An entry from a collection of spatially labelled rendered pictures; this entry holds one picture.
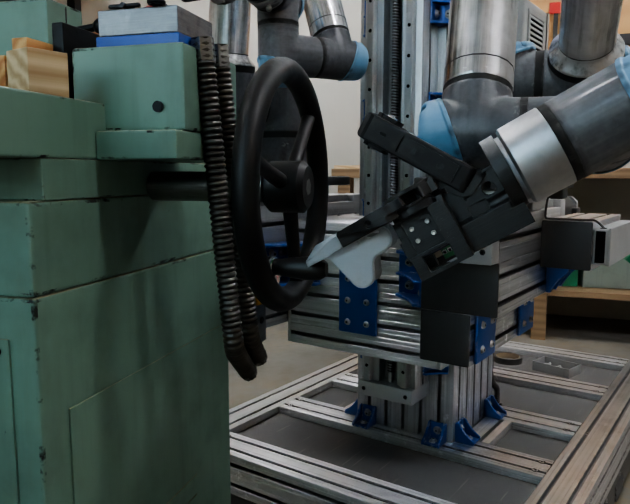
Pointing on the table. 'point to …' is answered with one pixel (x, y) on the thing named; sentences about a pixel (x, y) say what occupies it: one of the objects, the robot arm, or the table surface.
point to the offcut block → (38, 71)
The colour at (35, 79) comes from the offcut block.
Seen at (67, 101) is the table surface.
